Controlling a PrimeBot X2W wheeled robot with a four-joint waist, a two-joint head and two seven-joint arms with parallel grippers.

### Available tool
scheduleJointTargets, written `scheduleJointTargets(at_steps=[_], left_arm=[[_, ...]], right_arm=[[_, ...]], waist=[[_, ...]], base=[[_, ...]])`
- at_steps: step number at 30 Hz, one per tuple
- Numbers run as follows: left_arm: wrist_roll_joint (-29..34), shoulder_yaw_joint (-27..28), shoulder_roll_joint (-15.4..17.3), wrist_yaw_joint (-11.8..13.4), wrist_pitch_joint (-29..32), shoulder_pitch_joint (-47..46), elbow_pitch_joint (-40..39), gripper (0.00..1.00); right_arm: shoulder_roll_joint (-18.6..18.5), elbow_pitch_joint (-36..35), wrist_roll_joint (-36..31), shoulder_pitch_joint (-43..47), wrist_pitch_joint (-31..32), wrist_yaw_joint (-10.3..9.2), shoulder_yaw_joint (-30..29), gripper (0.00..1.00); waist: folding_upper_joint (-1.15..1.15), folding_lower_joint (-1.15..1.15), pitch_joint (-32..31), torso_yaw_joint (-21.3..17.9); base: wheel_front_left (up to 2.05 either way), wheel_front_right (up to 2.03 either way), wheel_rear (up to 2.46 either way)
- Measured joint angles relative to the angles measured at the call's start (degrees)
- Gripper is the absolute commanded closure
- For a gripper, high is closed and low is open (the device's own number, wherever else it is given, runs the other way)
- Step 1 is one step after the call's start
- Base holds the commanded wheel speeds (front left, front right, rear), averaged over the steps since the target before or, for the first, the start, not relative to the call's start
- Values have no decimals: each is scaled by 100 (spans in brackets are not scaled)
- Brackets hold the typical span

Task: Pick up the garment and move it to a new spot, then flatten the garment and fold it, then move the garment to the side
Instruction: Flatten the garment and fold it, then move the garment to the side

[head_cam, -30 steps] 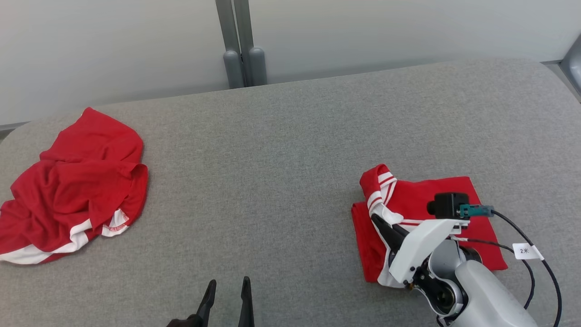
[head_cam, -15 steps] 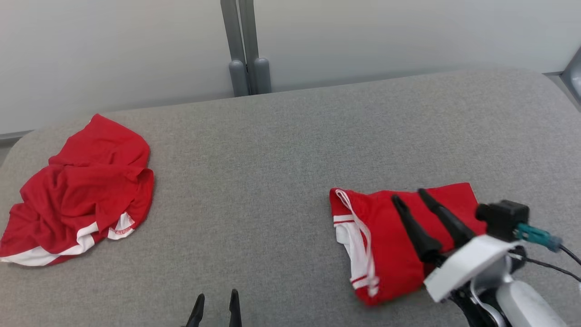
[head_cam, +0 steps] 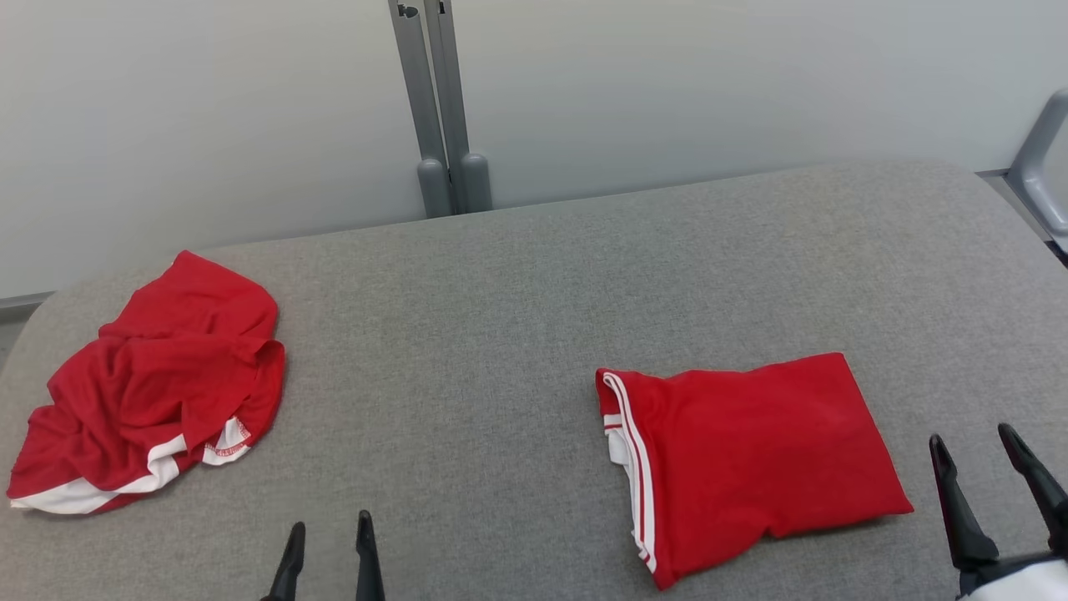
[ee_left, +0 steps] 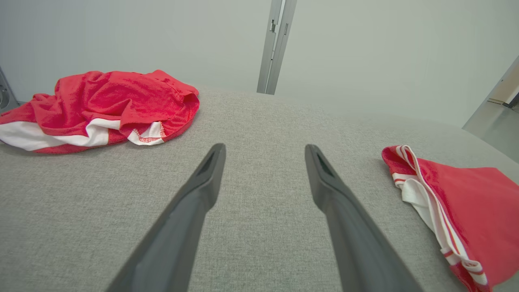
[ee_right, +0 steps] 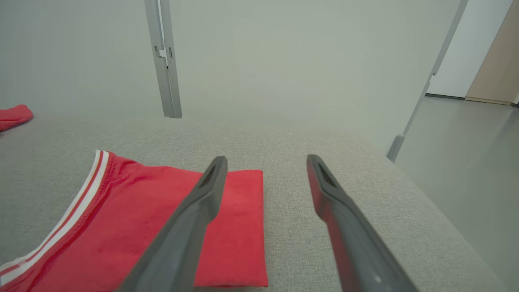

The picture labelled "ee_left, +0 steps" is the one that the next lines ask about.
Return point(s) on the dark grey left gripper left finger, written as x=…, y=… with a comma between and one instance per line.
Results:
x=178, y=235

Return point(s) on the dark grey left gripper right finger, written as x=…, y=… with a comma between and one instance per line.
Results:
x=352, y=243

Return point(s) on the red shorts with white stripe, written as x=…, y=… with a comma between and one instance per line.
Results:
x=113, y=97

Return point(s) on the red shirt with white sleeve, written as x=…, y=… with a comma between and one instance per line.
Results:
x=478, y=202

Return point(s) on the grey partition frame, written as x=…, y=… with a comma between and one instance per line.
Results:
x=482, y=110

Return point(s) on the grey metal post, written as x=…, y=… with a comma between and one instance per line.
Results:
x=282, y=48
x=267, y=52

